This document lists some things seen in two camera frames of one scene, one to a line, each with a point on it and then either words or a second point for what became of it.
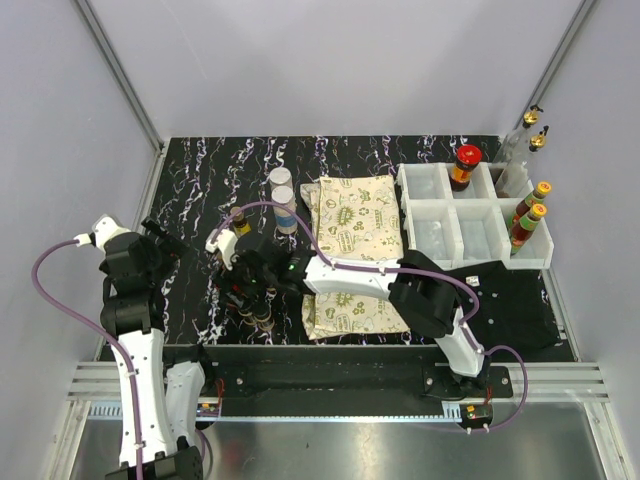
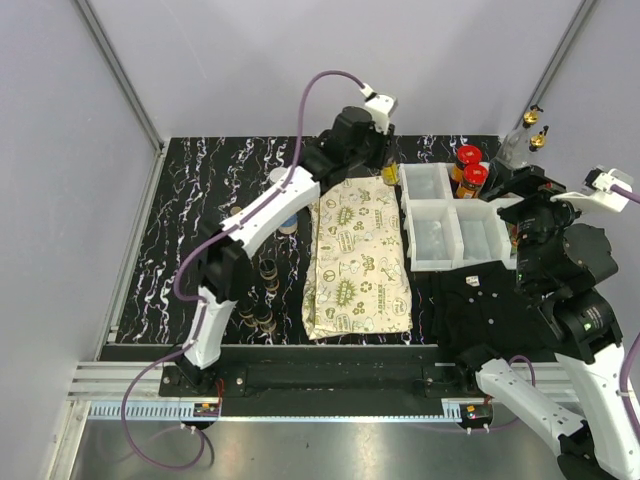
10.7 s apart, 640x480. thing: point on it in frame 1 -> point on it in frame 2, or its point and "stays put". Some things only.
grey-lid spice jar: [280, 176] stays put
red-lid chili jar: [468, 158] -> [474, 178]
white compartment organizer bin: [472, 225] stays put
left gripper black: [169, 240] -> [384, 142]
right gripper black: [230, 279] -> [534, 187]
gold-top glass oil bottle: [509, 165] stays put
